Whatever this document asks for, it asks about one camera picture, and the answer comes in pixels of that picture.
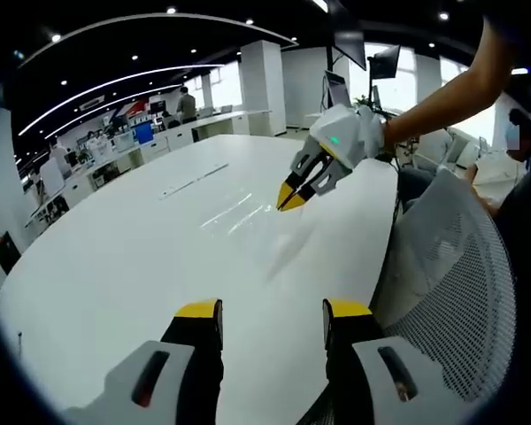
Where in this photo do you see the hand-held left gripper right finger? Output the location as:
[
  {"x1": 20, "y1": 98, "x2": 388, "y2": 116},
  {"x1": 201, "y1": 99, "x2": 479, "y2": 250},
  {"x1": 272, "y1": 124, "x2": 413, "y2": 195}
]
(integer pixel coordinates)
[{"x1": 321, "y1": 297, "x2": 464, "y2": 425}]

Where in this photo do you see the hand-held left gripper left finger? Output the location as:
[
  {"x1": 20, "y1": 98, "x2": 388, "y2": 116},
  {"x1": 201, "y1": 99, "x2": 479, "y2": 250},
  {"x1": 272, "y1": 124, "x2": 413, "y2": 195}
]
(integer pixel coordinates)
[{"x1": 68, "y1": 297, "x2": 225, "y2": 425}]

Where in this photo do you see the clear resealable plastic bag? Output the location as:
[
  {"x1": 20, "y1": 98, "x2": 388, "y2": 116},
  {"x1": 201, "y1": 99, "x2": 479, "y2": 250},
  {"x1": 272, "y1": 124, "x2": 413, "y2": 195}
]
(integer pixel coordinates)
[{"x1": 198, "y1": 189, "x2": 322, "y2": 282}]

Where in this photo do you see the person's right hand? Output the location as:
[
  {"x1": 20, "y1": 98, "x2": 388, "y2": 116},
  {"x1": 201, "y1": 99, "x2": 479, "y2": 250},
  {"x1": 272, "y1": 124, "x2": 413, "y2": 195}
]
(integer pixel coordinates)
[{"x1": 357, "y1": 104, "x2": 389, "y2": 159}]

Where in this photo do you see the laptop on stand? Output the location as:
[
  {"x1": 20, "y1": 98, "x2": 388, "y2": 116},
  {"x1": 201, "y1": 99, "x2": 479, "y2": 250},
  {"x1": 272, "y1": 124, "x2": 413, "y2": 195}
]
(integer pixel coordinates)
[{"x1": 324, "y1": 69, "x2": 351, "y2": 108}]

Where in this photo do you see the small black monitor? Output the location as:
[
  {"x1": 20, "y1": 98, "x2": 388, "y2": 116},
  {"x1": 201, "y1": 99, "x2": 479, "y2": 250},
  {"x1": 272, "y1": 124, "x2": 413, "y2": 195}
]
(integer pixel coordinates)
[{"x1": 371, "y1": 43, "x2": 402, "y2": 78}]

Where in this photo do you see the large black monitor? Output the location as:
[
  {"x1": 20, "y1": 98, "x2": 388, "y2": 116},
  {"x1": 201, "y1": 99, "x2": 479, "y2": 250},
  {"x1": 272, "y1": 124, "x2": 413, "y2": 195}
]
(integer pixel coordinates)
[{"x1": 333, "y1": 7, "x2": 368, "y2": 72}]

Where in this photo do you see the white mesh office chair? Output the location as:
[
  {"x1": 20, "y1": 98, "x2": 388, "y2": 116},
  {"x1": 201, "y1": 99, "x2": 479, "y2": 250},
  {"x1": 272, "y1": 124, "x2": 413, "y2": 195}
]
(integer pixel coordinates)
[{"x1": 370, "y1": 166, "x2": 519, "y2": 405}]

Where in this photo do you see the long white desk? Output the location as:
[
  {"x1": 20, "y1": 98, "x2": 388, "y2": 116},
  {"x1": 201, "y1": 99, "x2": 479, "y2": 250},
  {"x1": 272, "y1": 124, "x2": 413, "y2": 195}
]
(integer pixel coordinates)
[{"x1": 25, "y1": 108, "x2": 274, "y2": 228}]

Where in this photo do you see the blue box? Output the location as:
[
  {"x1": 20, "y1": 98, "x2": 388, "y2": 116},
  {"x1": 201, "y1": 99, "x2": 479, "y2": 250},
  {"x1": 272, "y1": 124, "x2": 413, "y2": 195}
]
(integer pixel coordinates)
[{"x1": 134, "y1": 120, "x2": 155, "y2": 145}]

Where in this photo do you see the black chair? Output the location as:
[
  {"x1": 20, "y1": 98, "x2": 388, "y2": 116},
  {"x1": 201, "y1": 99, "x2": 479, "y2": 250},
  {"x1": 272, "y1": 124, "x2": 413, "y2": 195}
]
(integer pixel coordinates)
[{"x1": 0, "y1": 229, "x2": 23, "y2": 276}]

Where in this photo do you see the person's dark clothing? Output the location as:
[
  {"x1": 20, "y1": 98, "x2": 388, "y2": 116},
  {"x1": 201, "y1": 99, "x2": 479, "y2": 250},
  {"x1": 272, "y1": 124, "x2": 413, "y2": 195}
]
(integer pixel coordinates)
[{"x1": 494, "y1": 166, "x2": 531, "y2": 320}]

